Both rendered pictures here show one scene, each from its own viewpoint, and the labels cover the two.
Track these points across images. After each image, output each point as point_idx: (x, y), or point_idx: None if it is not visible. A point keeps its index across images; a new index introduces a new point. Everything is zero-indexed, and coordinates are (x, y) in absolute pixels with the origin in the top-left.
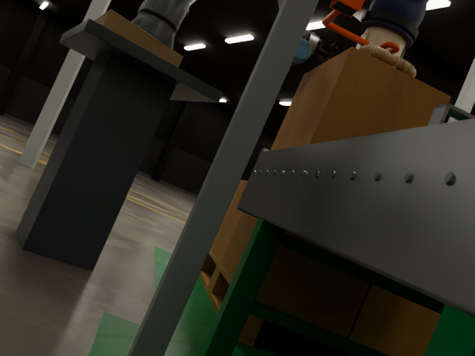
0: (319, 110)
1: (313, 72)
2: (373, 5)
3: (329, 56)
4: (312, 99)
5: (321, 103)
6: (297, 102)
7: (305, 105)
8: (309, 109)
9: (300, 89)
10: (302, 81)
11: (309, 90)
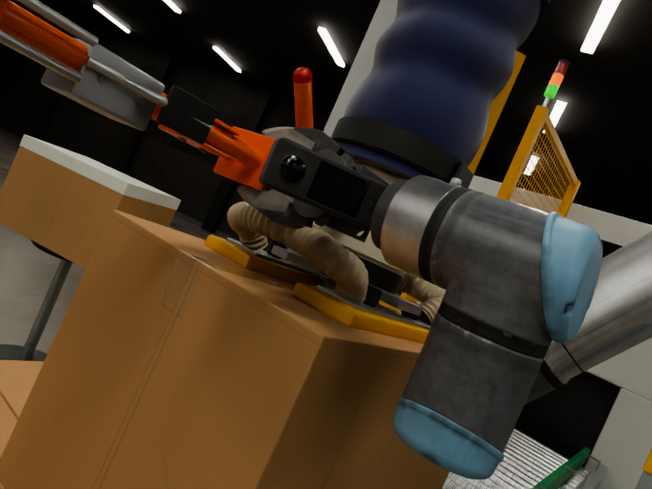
0: (435, 484)
1: (399, 368)
2: (472, 154)
3: (365, 240)
4: (409, 462)
5: (439, 471)
6: (329, 474)
7: (383, 479)
8: (405, 487)
9: (325, 417)
10: (327, 379)
11: (391, 433)
